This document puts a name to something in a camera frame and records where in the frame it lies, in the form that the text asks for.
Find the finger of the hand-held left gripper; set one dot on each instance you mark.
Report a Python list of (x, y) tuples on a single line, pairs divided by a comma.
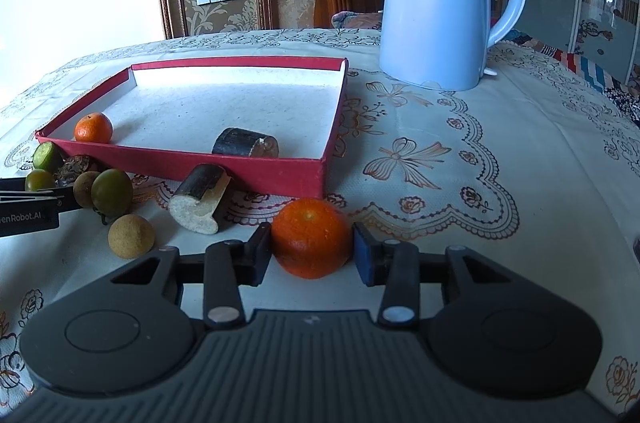
[(66, 199), (25, 184)]

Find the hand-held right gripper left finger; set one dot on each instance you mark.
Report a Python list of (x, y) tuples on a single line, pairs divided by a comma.
[(259, 255)]

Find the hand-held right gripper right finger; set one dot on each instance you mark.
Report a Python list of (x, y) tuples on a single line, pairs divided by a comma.
[(365, 255)]

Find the small green jujube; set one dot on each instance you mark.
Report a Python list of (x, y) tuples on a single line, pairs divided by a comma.
[(39, 179)]

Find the brown longan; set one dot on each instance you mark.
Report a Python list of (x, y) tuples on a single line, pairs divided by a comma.
[(87, 190)]

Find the green cucumber piece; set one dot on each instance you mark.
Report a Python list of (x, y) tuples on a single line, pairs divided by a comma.
[(46, 155)]

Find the large tangerine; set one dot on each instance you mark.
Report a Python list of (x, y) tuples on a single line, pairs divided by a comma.
[(310, 238)]

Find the tan longan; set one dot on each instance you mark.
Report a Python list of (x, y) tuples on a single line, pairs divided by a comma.
[(131, 237)]

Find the red cardboard box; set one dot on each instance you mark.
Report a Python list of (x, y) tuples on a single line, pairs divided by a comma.
[(280, 175)]

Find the dark-skinned sugarcane piece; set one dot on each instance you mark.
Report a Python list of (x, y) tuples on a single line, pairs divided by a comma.
[(235, 142), (200, 193)]

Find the large green jujube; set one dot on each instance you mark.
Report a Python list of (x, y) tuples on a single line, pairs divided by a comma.
[(112, 195)]

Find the small tangerine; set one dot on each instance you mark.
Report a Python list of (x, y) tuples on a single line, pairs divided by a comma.
[(93, 128)]

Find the folded colourful blanket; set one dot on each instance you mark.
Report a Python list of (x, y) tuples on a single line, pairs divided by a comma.
[(355, 20)]

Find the light blue electric kettle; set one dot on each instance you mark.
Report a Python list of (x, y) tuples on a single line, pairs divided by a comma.
[(430, 3)]

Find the striped colourful quilt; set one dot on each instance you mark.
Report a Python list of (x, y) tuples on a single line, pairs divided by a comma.
[(585, 68)]

